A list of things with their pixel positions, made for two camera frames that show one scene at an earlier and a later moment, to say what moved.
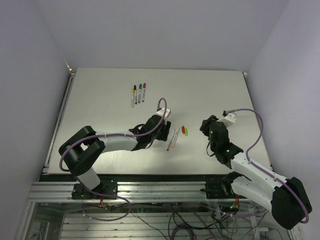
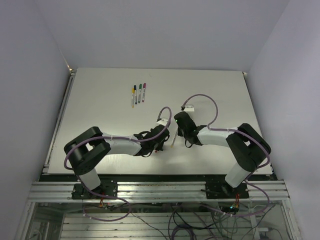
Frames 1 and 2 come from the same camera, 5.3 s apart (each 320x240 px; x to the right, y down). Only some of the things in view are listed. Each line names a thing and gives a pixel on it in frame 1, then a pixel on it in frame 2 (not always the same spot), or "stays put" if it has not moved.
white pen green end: x=139 y=96 stays put
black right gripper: x=206 y=123 → x=179 y=132
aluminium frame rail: x=135 y=190 stays put
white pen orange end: x=175 y=138 stays put
